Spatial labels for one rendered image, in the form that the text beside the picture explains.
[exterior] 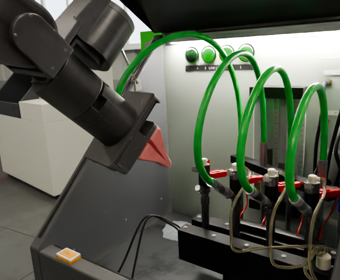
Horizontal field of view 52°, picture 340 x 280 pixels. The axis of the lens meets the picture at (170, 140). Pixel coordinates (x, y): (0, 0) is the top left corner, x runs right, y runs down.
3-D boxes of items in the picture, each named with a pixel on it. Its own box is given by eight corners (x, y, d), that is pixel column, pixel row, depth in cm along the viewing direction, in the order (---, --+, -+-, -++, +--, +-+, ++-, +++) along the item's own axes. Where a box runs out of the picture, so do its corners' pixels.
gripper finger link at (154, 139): (192, 155, 47) (148, 115, 41) (165, 202, 45) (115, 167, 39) (160, 146, 52) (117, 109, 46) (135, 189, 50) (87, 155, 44)
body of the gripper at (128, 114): (165, 102, 42) (124, 61, 38) (120, 175, 40) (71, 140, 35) (135, 99, 47) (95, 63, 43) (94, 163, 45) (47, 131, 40)
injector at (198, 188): (193, 250, 84) (190, 167, 79) (204, 241, 88) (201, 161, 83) (204, 253, 83) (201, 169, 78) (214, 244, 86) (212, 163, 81)
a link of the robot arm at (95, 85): (16, 85, 37) (36, 85, 33) (52, 36, 39) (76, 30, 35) (66, 122, 41) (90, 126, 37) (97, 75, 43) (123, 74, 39)
